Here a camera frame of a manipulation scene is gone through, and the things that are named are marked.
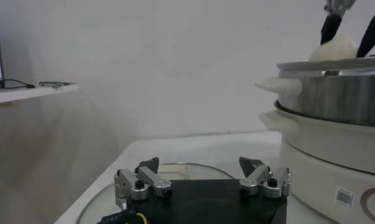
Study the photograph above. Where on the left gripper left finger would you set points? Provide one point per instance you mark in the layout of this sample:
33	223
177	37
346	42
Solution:
135	188

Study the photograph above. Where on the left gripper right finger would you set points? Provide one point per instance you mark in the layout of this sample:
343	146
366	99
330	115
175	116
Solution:
251	184

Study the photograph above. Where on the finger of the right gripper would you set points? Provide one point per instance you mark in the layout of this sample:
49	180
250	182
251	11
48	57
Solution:
370	36
330	27

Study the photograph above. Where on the white steamed baozi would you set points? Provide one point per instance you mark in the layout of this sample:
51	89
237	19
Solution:
336	50

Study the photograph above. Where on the round glass pot lid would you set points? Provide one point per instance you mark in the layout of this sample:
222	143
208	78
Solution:
181	172

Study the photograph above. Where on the perforated steel steamer basket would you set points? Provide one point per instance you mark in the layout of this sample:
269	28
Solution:
336	94

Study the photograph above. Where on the white electric cooking pot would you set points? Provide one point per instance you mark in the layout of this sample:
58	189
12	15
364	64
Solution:
321	158

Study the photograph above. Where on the white desk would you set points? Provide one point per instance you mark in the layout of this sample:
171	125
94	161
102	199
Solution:
23	92

